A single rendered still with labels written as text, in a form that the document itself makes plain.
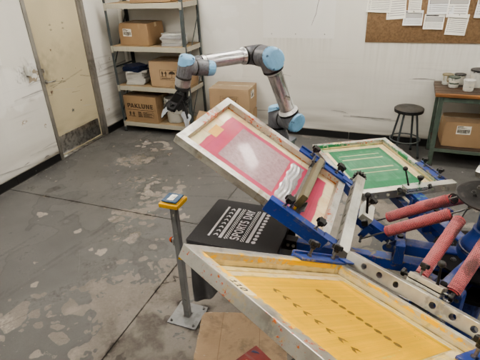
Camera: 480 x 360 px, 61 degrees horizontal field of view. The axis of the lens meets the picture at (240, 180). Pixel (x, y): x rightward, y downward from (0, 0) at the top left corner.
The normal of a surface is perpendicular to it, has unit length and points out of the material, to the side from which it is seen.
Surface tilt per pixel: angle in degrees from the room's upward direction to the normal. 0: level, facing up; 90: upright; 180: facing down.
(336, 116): 90
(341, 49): 90
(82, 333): 0
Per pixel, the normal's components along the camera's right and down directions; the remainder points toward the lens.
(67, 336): -0.04, -0.89
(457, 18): -0.35, 0.43
